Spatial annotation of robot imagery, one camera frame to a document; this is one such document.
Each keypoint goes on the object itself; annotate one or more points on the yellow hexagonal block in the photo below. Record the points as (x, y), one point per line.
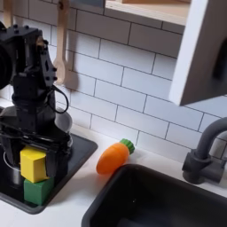
(32, 165)

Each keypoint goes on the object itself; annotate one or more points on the green block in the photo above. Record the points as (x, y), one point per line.
(37, 192)

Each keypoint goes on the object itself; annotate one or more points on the orange toy carrot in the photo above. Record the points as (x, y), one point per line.
(113, 156)

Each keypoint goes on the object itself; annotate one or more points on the black stove top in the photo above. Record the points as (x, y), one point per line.
(81, 150)

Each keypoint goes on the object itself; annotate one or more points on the steel pot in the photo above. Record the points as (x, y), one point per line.
(63, 121)

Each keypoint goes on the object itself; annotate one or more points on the wooden spoon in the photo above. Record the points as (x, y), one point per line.
(60, 65)

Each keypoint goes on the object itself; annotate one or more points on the dark grey sink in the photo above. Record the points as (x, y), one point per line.
(165, 201)

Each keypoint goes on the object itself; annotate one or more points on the dark grey tap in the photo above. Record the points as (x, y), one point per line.
(201, 165)

